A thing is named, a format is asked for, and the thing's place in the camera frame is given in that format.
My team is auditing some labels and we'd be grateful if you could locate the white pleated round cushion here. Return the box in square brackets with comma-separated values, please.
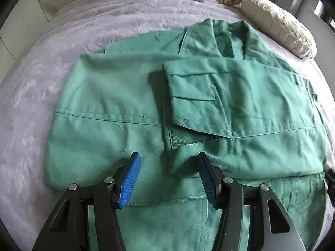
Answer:
[241, 0, 317, 60]

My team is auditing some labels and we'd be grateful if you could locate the lavender plush bedspread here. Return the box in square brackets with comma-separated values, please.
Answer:
[1, 0, 334, 250]

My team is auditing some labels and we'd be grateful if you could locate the green work jacket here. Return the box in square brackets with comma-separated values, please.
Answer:
[45, 19, 328, 250]

